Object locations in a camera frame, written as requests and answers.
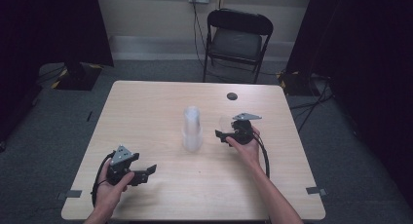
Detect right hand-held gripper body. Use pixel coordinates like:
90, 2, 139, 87
229, 112, 263, 146

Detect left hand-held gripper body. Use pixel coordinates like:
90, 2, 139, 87
105, 144, 141, 187

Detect stack of clear plastic cups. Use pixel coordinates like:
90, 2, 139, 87
181, 105, 205, 153

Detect person's right hand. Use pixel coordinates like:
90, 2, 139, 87
225, 125, 262, 170

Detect person's left hand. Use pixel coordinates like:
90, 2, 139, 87
94, 167, 135, 216

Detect grey tape strip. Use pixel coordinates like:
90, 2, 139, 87
56, 189, 83, 201
305, 186, 327, 198

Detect black stand base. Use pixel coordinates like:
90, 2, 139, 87
50, 61, 104, 92
278, 70, 322, 97

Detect black folding chair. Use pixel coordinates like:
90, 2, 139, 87
202, 8, 275, 85

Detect dark curtain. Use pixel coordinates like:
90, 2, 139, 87
0, 0, 115, 147
284, 0, 413, 215

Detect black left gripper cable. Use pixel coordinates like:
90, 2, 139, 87
91, 151, 117, 208

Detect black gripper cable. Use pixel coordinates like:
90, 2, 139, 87
251, 130, 272, 180
91, 151, 117, 208

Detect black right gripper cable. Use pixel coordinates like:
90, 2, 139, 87
251, 130, 272, 180

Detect black floor cables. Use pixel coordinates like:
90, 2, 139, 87
288, 75, 336, 134

